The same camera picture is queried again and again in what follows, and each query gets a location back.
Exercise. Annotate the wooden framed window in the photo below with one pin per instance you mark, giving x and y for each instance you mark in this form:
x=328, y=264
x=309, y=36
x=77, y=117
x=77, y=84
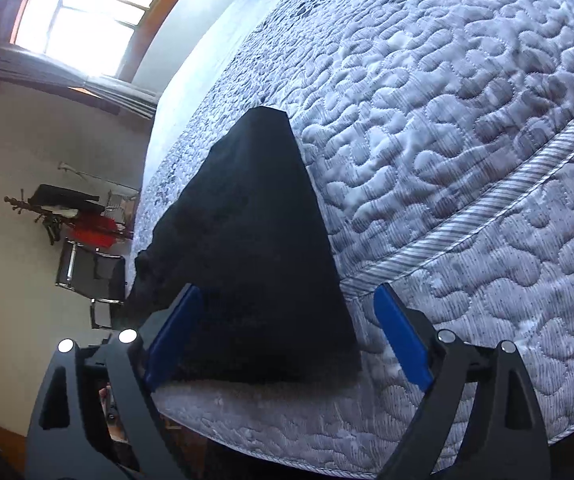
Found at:
x=97, y=37

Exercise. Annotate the wooden coat rack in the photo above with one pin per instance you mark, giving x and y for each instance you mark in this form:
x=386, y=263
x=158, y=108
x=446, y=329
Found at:
x=57, y=221

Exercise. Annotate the black garment on rack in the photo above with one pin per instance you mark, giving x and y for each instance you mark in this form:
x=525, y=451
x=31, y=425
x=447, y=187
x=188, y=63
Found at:
x=54, y=196

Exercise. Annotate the red garment on rack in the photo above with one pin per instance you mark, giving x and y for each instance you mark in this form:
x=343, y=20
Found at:
x=94, y=230

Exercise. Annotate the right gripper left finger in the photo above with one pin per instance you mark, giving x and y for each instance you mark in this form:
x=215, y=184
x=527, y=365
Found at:
x=69, y=436

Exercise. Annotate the grey striped curtain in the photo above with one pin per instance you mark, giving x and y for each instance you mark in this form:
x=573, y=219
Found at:
x=23, y=67

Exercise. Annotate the black chrome cantilever chair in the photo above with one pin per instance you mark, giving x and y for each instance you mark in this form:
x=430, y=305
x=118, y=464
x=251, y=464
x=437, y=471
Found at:
x=96, y=276

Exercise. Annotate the grey quilted bedspread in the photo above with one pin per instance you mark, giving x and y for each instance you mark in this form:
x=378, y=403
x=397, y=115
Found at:
x=439, y=138

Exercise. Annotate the black pants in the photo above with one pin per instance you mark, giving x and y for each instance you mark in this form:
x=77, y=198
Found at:
x=243, y=263

